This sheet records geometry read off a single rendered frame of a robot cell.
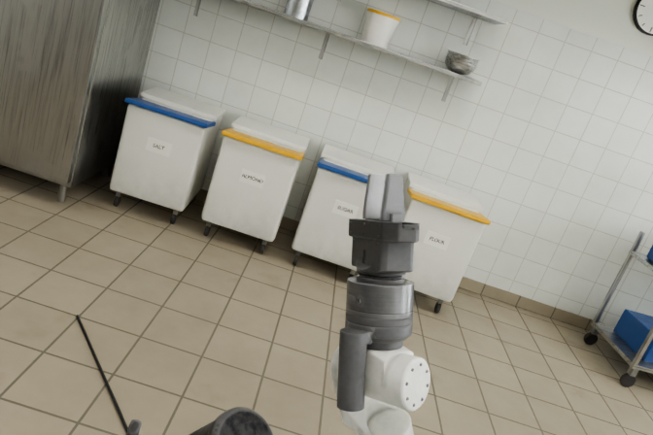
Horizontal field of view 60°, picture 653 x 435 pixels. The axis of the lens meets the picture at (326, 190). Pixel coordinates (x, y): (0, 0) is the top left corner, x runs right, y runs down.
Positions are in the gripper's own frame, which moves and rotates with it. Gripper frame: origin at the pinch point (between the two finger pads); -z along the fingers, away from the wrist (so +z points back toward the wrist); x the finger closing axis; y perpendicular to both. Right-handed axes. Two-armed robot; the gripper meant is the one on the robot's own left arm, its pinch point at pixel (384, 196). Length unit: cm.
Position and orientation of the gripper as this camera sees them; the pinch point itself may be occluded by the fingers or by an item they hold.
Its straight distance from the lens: 74.3
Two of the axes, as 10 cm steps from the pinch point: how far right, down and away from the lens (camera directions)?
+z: -0.4, 10.0, -0.2
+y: -9.1, -0.5, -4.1
